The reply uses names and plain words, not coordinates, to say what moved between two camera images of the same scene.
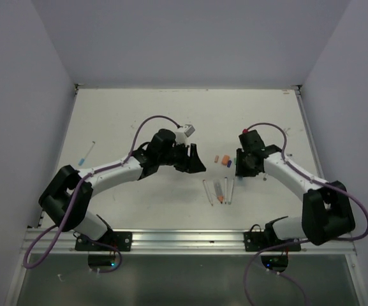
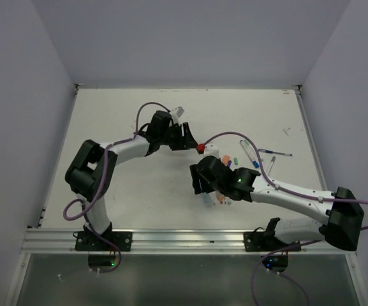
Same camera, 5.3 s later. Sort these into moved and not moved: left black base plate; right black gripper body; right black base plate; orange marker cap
Moved: right black gripper body
Not moved: left black base plate; orange marker cap; right black base plate
